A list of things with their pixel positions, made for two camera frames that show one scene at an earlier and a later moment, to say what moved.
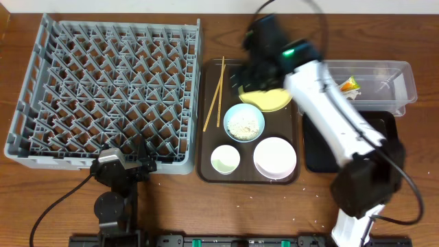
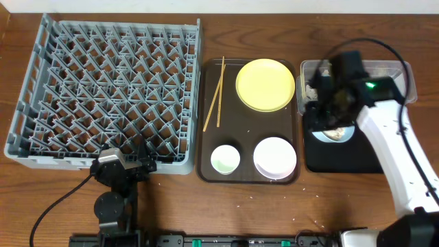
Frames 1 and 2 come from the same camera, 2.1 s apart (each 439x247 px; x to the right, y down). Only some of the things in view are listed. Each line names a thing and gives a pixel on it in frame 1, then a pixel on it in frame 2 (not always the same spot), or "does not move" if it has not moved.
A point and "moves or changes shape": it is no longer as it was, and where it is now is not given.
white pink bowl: (274, 158) does not move
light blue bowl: (244, 123) moves or changes shape
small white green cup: (226, 159) does not move
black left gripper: (136, 165) does not move
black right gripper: (244, 72) → (312, 110)
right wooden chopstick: (221, 82) does not move
